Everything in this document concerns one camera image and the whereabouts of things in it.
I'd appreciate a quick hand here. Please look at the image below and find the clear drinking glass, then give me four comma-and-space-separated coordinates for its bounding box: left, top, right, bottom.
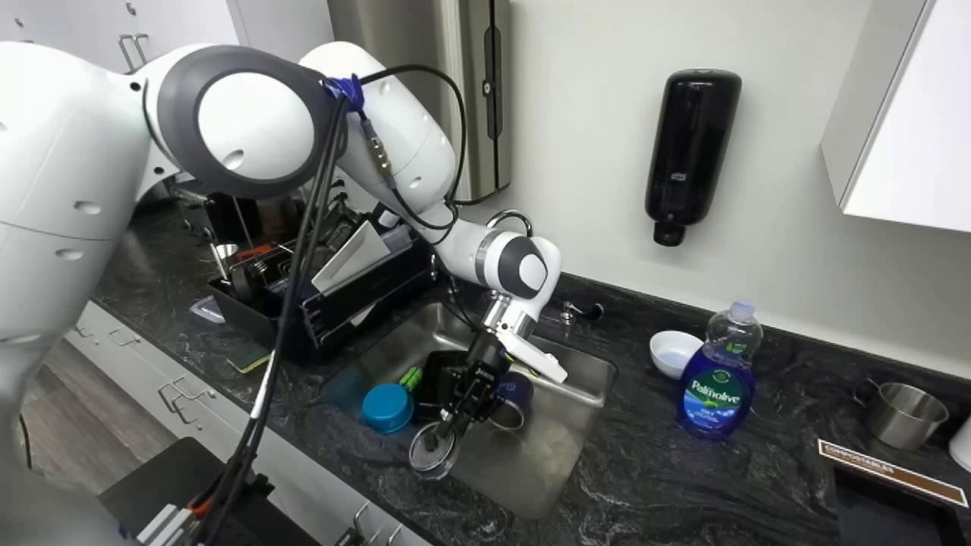
407, 419, 464, 483

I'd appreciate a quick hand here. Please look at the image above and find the white ceramic bowl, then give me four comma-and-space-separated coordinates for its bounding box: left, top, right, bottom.
648, 327, 708, 382

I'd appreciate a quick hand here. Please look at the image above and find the green sponge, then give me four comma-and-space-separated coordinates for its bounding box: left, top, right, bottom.
223, 339, 277, 377

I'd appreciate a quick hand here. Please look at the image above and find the white container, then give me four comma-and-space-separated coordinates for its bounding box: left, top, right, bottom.
946, 414, 971, 477

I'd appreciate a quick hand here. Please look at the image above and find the blue dish soap bottle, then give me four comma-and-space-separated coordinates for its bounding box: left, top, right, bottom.
676, 299, 768, 444

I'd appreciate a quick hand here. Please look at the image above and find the white wall cabinet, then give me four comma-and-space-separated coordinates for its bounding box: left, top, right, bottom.
0, 0, 336, 79
816, 0, 971, 237

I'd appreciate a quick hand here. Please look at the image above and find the dark metal mug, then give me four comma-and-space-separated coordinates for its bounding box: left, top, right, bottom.
489, 370, 538, 435

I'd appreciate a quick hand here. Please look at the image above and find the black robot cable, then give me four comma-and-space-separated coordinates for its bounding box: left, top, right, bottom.
191, 60, 470, 546

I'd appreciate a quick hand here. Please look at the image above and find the blue plastic cup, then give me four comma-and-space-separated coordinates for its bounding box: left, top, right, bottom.
359, 378, 419, 437

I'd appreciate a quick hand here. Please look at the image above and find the steel paper towel dispenser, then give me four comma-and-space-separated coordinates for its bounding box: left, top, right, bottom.
327, 0, 517, 207

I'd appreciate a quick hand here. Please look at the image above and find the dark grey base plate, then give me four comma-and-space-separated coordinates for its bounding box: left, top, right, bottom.
100, 435, 306, 546

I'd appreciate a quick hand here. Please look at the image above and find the orange black bar clamp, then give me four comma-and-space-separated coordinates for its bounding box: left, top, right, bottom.
191, 469, 279, 524

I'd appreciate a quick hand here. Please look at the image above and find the white cutting board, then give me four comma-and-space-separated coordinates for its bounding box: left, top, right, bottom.
309, 219, 412, 299

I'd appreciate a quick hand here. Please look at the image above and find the metal drawer handle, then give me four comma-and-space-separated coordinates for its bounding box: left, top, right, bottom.
336, 500, 407, 546
162, 377, 223, 427

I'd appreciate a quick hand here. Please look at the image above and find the black wall soap dispenser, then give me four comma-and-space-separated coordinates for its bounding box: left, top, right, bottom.
645, 68, 743, 250

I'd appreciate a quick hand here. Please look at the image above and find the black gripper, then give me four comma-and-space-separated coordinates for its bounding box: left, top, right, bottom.
421, 338, 511, 441

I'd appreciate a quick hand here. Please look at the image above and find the small steel cup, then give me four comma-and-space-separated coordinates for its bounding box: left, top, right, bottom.
870, 378, 953, 453

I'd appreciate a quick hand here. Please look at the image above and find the black dish drying rack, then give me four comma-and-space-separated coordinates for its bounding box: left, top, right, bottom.
206, 191, 444, 366

